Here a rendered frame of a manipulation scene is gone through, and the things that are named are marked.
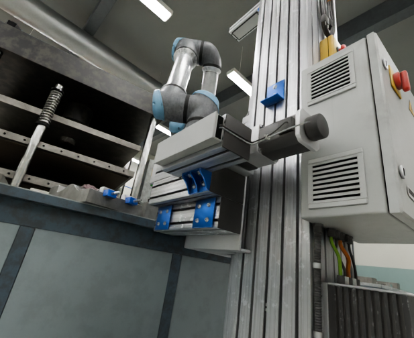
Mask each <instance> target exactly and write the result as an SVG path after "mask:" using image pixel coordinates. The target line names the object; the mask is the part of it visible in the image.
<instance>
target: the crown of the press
mask: <svg viewBox="0 0 414 338"><path fill-rule="evenodd" d="M0 51H2V53H3V55H2V57H1V59H0V94H1V95H5V96H7V97H10V98H12V99H15V100H18V101H21V102H23V103H26V104H28V105H31V106H34V107H37V108H39V109H42V110H43V108H44V105H45V103H46V101H47V99H48V96H50V92H51V88H52V87H55V86H56V84H60V85H62V86H63V87H64V89H63V92H64V95H63V96H61V97H62V98H61V99H60V101H59V103H58V106H57V108H56V110H55V113H54V114H55V115H58V116H61V117H63V118H66V119H69V120H71V121H74V122H77V123H80V124H82V125H86V126H87V127H91V128H93V129H96V130H98V131H102V132H103V133H107V134H109V135H112V136H115V137H118V138H120V139H123V140H125V141H127V142H131V143H133V144H136V145H140V144H141V143H142V141H143V140H144V139H145V138H146V134H147V130H148V126H149V123H150V118H151V117H154V115H153V110H152V98H153V94H152V93H149V92H148V91H145V90H144V89H141V88H140V87H137V86H136V85H133V84H131V83H129V82H127V81H125V80H123V79H121V78H119V77H117V76H114V75H112V74H110V73H108V72H106V71H104V70H102V69H100V68H97V67H96V66H93V65H92V64H89V63H88V62H85V61H84V60H81V59H79V58H77V57H75V56H73V55H71V54H69V53H67V52H65V51H62V50H60V49H58V48H56V47H54V46H52V45H50V44H48V43H46V42H43V41H41V40H39V39H37V38H35V37H33V36H31V35H29V34H27V33H25V32H23V31H21V29H20V27H19V26H18V25H17V24H16V23H14V22H12V21H10V20H7V21H6V22H5V23H4V22H2V21H0ZM59 143H60V144H62V145H64V146H66V147H69V148H73V147H74V145H75V143H76V141H75V140H74V139H72V138H70V137H66V136H61V138H60V140H59Z"/></svg>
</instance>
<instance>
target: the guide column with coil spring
mask: <svg viewBox="0 0 414 338"><path fill-rule="evenodd" d="M55 87H56V88H58V89H60V90H62V91H63V89H64V87H63V86H62V85H61V84H56V86H55ZM45 130H46V126H44V125H42V124H37V127H36V129H35V131H34V133H33V135H32V138H31V140H30V142H29V144H28V146H27V148H26V150H25V152H24V154H23V157H22V159H21V161H20V163H19V166H18V167H17V170H16V171H15V174H14V176H13V178H12V180H11V182H10V185H13V186H18V187H20V185H21V183H22V181H23V178H24V176H25V174H26V172H27V170H28V167H29V165H30V163H31V161H32V158H33V157H34V154H35V152H36V150H37V147H38V145H39V143H40V140H41V138H42V136H43V134H44V132H45Z"/></svg>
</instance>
